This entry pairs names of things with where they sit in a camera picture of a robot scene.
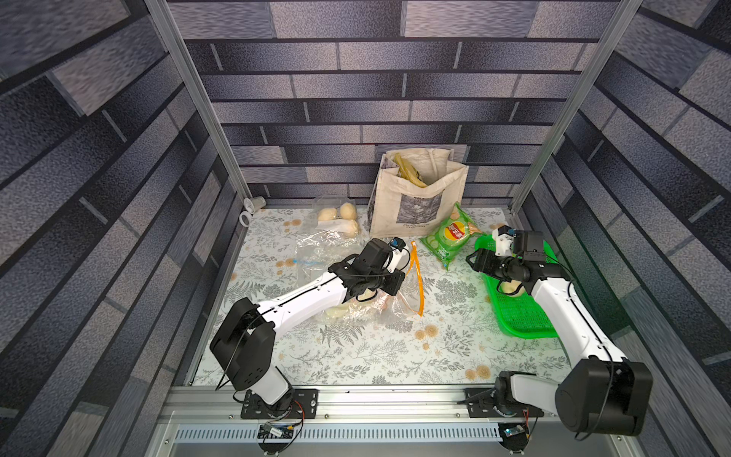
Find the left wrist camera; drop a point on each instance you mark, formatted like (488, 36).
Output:
(399, 257)

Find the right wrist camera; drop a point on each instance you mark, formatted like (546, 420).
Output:
(503, 237)

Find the beige canvas tote bag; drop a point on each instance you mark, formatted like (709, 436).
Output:
(397, 208)

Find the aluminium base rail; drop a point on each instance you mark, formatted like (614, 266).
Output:
(354, 415)

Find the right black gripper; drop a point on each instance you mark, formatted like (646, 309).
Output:
(486, 266)

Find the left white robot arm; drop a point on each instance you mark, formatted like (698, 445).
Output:
(243, 345)

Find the white cup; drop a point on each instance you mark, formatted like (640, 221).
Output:
(251, 206)

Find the yellow snack packet in tote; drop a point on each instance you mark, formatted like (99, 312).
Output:
(407, 171)

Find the beige round fruit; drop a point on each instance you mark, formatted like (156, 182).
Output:
(512, 288)

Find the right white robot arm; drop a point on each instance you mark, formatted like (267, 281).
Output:
(605, 392)

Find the right aluminium frame post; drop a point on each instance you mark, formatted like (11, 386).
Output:
(612, 35)

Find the right circuit board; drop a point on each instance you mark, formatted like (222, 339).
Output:
(514, 437)

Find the aluminium frame post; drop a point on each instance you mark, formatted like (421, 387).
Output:
(612, 35)
(174, 42)

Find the green plastic basket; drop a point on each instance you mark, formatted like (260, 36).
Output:
(519, 316)

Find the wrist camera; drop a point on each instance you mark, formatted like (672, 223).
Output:
(503, 237)
(399, 257)

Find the circuit board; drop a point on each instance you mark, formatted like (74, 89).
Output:
(278, 432)
(514, 437)

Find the blue zip clear bag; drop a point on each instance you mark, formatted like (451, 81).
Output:
(316, 251)

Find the left circuit board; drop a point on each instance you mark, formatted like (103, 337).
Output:
(278, 432)

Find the left aluminium frame post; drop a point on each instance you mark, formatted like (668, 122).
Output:
(174, 42)

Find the green chips bag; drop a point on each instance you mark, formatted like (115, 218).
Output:
(453, 233)

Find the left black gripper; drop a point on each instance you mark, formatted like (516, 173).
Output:
(398, 279)

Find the clear bag of buns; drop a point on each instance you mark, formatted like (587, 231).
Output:
(334, 215)

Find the clear orange zip-top bag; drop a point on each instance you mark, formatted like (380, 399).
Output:
(409, 301)

